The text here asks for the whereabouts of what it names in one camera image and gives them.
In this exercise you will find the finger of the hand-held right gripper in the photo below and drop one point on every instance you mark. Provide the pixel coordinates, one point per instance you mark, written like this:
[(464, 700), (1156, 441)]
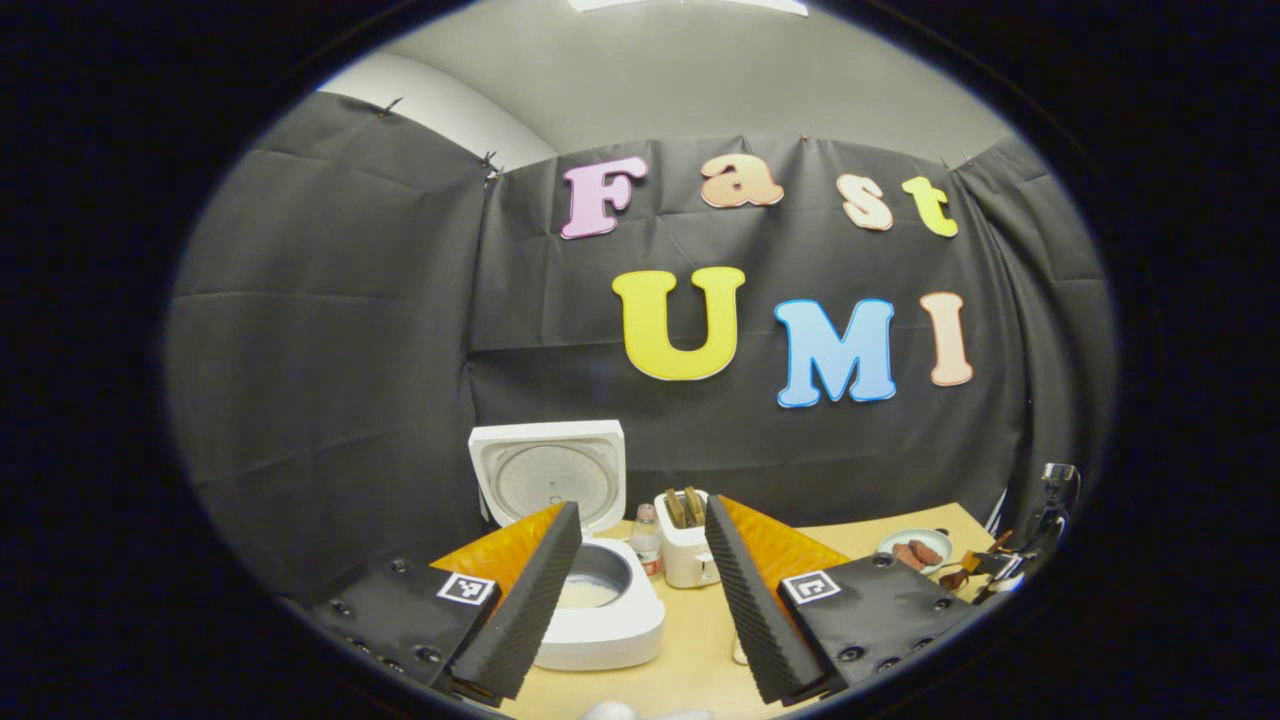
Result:
[(980, 563)]

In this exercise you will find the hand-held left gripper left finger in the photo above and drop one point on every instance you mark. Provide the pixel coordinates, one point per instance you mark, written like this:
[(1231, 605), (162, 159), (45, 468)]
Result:
[(520, 615)]

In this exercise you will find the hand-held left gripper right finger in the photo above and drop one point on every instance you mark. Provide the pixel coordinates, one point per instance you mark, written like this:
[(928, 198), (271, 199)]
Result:
[(760, 620)]

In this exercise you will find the white rice cooker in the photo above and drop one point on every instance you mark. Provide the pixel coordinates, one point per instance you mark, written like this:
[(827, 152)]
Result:
[(610, 630)]

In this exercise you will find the red meat slice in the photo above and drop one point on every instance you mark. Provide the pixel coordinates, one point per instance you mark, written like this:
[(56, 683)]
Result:
[(908, 557), (927, 551)]

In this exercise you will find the pale green plate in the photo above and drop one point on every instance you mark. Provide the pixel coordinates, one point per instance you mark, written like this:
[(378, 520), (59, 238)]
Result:
[(915, 537)]

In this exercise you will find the white toaster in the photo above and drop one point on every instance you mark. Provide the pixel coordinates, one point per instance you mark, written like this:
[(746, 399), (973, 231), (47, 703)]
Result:
[(688, 560)]

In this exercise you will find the brown bread slice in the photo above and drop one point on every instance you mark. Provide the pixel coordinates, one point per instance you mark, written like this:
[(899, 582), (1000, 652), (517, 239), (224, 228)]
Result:
[(694, 504), (676, 508)]

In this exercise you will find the clear plastic bottle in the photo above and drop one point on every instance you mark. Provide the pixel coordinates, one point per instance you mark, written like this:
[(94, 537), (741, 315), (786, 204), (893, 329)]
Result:
[(647, 545)]

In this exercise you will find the black backdrop cloth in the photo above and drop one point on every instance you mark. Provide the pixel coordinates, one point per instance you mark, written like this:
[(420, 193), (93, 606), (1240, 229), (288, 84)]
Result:
[(320, 350)]

